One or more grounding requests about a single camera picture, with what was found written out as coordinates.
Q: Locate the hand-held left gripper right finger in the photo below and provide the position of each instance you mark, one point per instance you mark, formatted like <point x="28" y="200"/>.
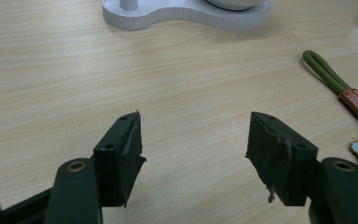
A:
<point x="287" y="165"/>

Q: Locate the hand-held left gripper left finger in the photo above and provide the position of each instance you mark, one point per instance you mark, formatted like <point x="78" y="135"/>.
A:
<point x="115" y="168"/>

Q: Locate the white ribbed stand base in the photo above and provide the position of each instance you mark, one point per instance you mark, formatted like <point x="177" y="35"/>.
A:
<point x="180" y="14"/>

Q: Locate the white bowl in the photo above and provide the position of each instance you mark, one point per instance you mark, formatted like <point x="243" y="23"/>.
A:
<point x="234" y="4"/>

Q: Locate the white post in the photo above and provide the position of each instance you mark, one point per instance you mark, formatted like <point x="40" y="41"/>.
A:
<point x="128" y="4"/>

